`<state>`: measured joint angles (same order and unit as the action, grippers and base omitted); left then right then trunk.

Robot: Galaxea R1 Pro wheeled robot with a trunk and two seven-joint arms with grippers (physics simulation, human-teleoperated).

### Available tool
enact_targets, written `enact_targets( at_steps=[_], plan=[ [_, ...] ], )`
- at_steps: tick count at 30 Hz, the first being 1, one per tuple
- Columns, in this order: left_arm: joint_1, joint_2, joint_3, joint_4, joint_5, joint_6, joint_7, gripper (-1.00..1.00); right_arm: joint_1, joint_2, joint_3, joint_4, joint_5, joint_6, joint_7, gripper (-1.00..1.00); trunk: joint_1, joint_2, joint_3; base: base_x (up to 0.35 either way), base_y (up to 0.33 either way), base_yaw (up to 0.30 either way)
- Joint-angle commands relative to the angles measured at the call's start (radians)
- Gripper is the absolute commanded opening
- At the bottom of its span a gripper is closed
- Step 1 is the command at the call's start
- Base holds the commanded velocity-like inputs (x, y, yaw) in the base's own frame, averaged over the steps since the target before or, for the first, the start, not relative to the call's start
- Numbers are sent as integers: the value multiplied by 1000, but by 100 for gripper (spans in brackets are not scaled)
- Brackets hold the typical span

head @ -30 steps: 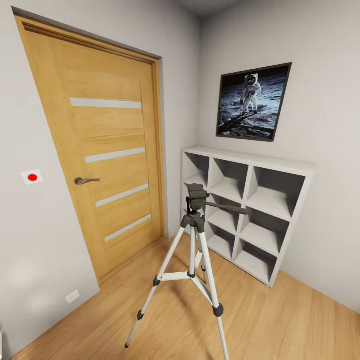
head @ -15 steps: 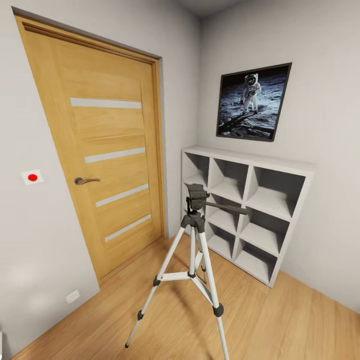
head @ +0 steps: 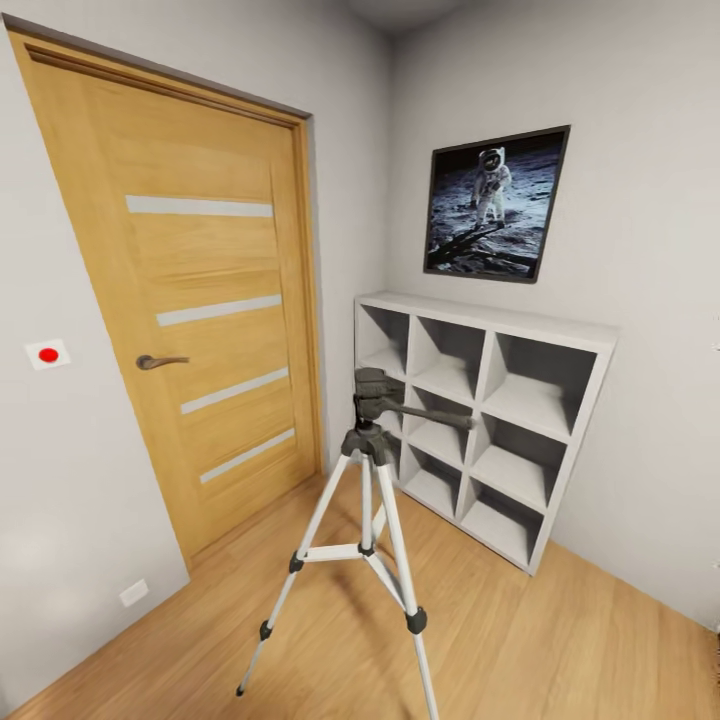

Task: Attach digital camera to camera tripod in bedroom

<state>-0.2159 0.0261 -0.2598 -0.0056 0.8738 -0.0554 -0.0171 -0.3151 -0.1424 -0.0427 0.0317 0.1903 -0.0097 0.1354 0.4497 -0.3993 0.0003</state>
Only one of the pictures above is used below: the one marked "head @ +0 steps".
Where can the camera tripod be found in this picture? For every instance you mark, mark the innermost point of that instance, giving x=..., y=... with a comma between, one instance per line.
x=367, y=436

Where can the electric switch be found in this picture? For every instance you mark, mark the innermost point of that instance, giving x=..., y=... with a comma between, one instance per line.
x=47, y=354

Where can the wall socket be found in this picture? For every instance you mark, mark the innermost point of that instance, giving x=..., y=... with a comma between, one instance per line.
x=134, y=593

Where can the bookcase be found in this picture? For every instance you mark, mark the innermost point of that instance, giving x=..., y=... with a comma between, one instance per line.
x=482, y=462

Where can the painting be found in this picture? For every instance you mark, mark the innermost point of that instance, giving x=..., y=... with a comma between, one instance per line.
x=491, y=203

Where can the door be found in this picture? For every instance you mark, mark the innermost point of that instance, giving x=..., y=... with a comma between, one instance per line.
x=191, y=208

